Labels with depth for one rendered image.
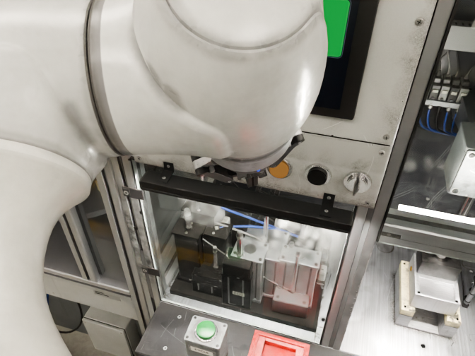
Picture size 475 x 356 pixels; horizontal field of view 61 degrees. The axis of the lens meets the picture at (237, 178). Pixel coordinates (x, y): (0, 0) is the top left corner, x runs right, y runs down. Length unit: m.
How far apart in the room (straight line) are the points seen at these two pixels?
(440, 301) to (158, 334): 0.65
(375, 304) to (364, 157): 0.59
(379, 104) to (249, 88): 0.39
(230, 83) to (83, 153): 0.11
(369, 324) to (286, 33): 0.97
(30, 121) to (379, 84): 0.43
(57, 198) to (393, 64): 0.42
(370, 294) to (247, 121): 0.97
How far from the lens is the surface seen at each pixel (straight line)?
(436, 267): 1.06
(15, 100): 0.24
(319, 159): 0.62
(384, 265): 1.22
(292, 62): 0.19
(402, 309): 1.07
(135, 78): 0.22
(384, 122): 0.58
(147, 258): 0.98
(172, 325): 1.06
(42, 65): 0.24
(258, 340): 0.97
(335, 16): 0.50
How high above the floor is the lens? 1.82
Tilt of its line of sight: 40 degrees down
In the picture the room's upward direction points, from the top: straight up
